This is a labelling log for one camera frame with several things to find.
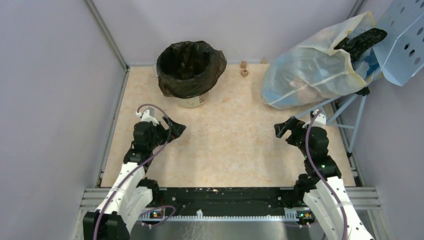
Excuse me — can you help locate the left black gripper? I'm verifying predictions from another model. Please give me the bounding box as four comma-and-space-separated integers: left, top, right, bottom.
147, 114, 186, 150

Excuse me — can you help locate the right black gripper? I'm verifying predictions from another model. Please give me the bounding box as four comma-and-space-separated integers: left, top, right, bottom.
274, 116, 311, 158

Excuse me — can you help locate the white trash bin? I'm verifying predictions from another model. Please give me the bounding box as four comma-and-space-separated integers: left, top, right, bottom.
174, 92, 210, 109

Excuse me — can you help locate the black bin liner bag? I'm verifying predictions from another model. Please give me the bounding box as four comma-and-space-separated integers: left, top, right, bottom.
156, 40, 227, 99

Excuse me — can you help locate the black trash bag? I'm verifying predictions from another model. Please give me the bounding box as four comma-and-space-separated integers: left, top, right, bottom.
334, 28, 388, 63

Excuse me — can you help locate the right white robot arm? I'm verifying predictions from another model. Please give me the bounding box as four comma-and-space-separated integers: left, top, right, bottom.
273, 113, 374, 240

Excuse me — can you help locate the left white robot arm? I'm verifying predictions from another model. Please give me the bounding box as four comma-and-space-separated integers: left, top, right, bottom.
82, 114, 187, 240

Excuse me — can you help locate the large translucent yellow-rimmed bag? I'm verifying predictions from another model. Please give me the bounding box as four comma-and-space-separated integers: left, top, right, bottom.
261, 11, 378, 110

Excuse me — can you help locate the wooden cube near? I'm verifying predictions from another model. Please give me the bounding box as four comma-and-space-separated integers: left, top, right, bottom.
240, 69, 249, 78

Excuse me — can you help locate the wooden cube far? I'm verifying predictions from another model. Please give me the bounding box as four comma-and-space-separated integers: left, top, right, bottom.
240, 60, 248, 69

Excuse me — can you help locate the light blue plastic bag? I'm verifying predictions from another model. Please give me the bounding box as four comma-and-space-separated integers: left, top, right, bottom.
352, 48, 380, 80

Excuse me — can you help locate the perforated light blue panel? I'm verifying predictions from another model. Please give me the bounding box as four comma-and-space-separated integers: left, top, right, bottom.
373, 0, 424, 86

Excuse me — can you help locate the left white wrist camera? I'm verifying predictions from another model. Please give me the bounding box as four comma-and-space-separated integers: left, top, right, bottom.
136, 107, 160, 126

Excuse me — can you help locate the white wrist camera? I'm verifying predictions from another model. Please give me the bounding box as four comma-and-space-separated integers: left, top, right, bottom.
302, 108, 327, 130
136, 107, 160, 126

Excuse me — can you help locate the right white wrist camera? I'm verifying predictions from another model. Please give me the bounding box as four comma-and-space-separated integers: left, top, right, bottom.
302, 108, 327, 130

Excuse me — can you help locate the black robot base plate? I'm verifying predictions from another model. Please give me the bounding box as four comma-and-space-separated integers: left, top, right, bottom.
147, 187, 307, 217

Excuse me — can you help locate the white cable duct strip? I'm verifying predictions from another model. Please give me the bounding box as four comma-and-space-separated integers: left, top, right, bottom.
139, 208, 301, 223

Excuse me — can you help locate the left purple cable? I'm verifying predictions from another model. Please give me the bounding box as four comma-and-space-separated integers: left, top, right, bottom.
92, 103, 173, 240

